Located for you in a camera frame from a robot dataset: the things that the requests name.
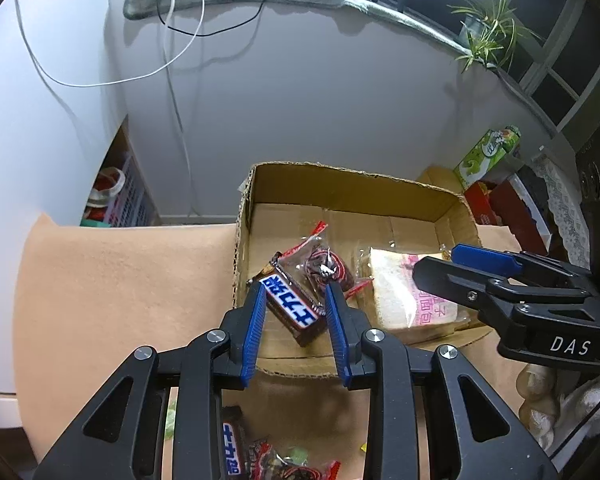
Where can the small green candy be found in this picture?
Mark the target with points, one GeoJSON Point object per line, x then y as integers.
{"type": "Point", "coordinates": [295, 456]}

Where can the clear red-edged snack packet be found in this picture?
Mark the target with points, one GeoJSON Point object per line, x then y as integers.
{"type": "Point", "coordinates": [300, 255]}
{"type": "Point", "coordinates": [337, 270]}

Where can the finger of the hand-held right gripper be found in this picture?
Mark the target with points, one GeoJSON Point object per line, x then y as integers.
{"type": "Point", "coordinates": [480, 256]}
{"type": "Point", "coordinates": [545, 325]}

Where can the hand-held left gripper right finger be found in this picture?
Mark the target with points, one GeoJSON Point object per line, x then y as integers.
{"type": "Point", "coordinates": [336, 330]}

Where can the wrapped sliced bread packet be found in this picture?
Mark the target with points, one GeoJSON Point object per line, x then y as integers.
{"type": "Point", "coordinates": [395, 290]}

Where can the lavender plastic basket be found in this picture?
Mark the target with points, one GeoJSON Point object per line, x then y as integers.
{"type": "Point", "coordinates": [130, 195]}

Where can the red box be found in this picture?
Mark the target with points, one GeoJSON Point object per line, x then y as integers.
{"type": "Point", "coordinates": [480, 202]}

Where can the potted spider plant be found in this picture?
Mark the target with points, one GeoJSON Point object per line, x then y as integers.
{"type": "Point", "coordinates": [485, 25]}

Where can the brown chocolate bar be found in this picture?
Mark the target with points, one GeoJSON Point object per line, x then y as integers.
{"type": "Point", "coordinates": [232, 447]}
{"type": "Point", "coordinates": [292, 307]}

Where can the dark box with white edge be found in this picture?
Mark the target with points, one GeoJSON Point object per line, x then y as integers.
{"type": "Point", "coordinates": [515, 215]}

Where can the plain cardboard box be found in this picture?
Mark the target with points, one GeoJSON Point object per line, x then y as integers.
{"type": "Point", "coordinates": [437, 177]}

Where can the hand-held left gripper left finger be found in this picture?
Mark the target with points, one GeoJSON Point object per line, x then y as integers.
{"type": "Point", "coordinates": [256, 330]}

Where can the person's right hand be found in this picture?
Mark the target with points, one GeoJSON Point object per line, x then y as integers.
{"type": "Point", "coordinates": [537, 400]}

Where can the green drink carton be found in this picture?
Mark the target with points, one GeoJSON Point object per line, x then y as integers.
{"type": "Point", "coordinates": [480, 160]}

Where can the window with white frame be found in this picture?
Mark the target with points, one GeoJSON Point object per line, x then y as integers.
{"type": "Point", "coordinates": [555, 50]}

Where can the peach felt mat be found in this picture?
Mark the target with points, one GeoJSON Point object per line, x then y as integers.
{"type": "Point", "coordinates": [130, 285]}

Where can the white lace cloth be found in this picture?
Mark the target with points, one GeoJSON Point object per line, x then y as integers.
{"type": "Point", "coordinates": [562, 205]}

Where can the small yellow snack packet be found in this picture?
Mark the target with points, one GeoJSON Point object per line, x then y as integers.
{"type": "Point", "coordinates": [363, 448]}

